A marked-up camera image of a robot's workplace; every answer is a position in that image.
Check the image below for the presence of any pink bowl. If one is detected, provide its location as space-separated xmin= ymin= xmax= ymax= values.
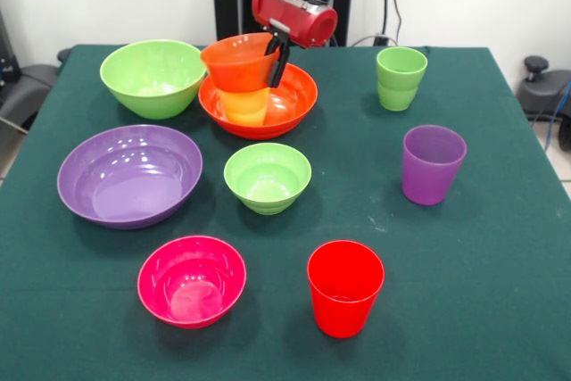
xmin=137 ymin=235 xmax=248 ymax=330

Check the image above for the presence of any red cup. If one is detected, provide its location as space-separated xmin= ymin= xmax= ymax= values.
xmin=306 ymin=240 xmax=385 ymax=339

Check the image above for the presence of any large purple bowl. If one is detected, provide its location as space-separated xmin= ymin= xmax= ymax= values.
xmin=56 ymin=124 xmax=204 ymax=231

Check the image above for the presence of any small orange bowl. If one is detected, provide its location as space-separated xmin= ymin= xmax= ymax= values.
xmin=199 ymin=32 xmax=282 ymax=94

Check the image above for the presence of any yellow cup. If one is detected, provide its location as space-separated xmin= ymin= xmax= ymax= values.
xmin=217 ymin=86 xmax=272 ymax=128

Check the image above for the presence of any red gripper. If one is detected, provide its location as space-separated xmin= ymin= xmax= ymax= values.
xmin=251 ymin=0 xmax=339 ymax=89

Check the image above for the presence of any green cup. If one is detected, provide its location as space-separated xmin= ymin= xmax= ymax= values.
xmin=376 ymin=46 xmax=429 ymax=112

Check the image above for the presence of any large orange-red bowl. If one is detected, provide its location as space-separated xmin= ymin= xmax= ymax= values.
xmin=197 ymin=62 xmax=319 ymax=140

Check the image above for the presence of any large green bowl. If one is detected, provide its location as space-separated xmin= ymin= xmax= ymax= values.
xmin=99 ymin=38 xmax=209 ymax=121

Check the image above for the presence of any purple cup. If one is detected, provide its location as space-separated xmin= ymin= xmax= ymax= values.
xmin=401 ymin=124 xmax=468 ymax=207

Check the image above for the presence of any black pedestal leg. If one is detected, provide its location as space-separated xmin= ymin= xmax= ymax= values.
xmin=516 ymin=55 xmax=571 ymax=122
xmin=0 ymin=47 xmax=72 ymax=132

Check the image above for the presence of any dark green tablecloth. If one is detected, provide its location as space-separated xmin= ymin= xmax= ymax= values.
xmin=0 ymin=44 xmax=571 ymax=381

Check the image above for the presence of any small green bowl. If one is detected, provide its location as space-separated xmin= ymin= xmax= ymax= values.
xmin=223 ymin=142 xmax=313 ymax=216

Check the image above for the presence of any blue cable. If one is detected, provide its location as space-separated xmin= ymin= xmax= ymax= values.
xmin=544 ymin=80 xmax=571 ymax=150

